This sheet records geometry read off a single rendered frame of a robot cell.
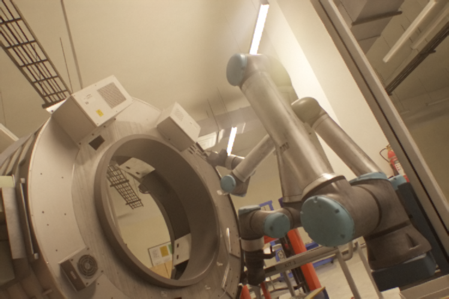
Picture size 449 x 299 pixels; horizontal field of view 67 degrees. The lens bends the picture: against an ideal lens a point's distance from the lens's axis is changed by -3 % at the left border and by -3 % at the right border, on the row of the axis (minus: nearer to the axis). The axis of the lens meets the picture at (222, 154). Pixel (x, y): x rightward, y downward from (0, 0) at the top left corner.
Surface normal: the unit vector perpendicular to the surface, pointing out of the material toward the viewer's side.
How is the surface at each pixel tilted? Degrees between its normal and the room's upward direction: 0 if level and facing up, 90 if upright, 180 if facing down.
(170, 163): 142
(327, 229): 95
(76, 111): 125
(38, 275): 106
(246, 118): 90
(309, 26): 90
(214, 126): 90
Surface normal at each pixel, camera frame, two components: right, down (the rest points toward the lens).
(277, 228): 0.48, -0.02
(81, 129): -0.25, 0.44
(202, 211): -0.57, -0.16
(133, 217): 0.07, -0.35
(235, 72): -0.87, 0.01
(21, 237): 0.77, -0.45
